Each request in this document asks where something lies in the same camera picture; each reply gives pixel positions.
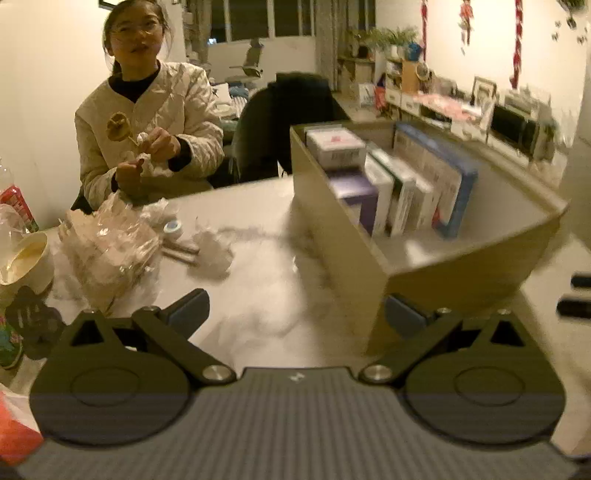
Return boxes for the beige cardboard storage box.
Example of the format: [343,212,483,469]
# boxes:
[290,120,570,356]

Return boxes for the beige curtain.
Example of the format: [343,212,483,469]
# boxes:
[314,0,352,90]

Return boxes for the small white strawberry box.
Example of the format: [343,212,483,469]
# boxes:
[305,127,368,169]

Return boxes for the clear plastic bag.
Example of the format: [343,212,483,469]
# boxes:
[58,191,162,310]

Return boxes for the large room window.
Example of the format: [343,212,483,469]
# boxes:
[210,0,377,43]

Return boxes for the potted green plants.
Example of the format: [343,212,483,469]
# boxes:
[344,25,421,58]

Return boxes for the microwave oven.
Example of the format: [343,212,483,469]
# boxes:
[489,104,541,148]

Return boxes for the orange tissue pack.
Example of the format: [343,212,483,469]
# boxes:
[0,385,44,464]

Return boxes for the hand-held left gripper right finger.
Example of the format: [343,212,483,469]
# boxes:
[358,292,528,387]

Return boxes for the black chair with jacket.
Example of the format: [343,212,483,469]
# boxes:
[231,71,347,183]

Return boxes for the white marble desktop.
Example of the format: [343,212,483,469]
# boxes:
[0,175,591,462]

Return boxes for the grey office chair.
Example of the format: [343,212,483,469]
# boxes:
[228,39,266,81]

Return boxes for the red knot ornament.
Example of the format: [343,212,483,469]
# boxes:
[459,0,476,44]

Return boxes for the low storage cabinet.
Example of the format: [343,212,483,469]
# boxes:
[337,55,568,162]

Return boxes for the blue box with white label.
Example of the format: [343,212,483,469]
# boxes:
[394,122,478,239]

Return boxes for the black picture frame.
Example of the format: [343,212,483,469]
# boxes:
[471,76,498,107]

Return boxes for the purple box with white text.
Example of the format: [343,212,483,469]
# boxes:
[330,171,380,236]

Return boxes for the food skewer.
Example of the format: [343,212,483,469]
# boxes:
[105,111,139,147]

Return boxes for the wooden chopsticks pair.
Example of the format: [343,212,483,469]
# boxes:
[159,242,201,262]

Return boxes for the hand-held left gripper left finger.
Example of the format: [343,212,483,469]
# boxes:
[68,288,238,387]

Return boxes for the clear plastic bottle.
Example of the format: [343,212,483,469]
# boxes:
[0,159,40,234]

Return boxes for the green edged barcode box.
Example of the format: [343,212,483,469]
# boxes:
[374,148,416,236]

